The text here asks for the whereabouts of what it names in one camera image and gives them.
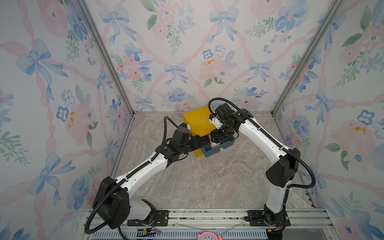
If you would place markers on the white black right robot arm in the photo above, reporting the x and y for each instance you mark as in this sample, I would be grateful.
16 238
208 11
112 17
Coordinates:
285 164

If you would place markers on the aluminium corner frame post left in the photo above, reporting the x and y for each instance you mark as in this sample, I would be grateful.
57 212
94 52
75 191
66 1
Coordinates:
90 24

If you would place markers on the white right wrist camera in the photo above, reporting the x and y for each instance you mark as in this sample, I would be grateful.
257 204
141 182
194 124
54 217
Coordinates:
215 121

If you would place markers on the aluminium corner frame post right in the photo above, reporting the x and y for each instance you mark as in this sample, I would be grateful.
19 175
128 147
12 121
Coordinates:
320 33

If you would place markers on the pink round clock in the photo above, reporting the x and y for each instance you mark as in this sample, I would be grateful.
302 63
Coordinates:
209 236

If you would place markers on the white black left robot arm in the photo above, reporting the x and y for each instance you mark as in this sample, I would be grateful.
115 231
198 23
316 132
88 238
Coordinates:
113 205

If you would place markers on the pink computer mouse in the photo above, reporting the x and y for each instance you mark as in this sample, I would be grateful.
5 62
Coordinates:
214 145

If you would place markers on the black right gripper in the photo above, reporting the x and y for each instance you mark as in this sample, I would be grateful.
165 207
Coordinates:
216 136

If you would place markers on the yellow plastic drawer cabinet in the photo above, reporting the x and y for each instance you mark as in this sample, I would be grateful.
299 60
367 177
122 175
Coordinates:
199 122

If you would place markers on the teal blue drawer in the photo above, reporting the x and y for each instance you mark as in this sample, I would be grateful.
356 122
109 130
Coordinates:
219 147

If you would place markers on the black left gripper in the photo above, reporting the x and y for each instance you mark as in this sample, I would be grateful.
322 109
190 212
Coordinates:
196 142

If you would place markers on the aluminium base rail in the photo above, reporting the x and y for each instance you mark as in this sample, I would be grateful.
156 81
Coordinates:
186 224

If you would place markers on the aluminium corner frame post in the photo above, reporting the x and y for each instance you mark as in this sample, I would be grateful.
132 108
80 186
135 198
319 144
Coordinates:
320 33
90 24

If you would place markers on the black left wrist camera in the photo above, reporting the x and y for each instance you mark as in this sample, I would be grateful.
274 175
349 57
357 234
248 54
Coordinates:
182 134

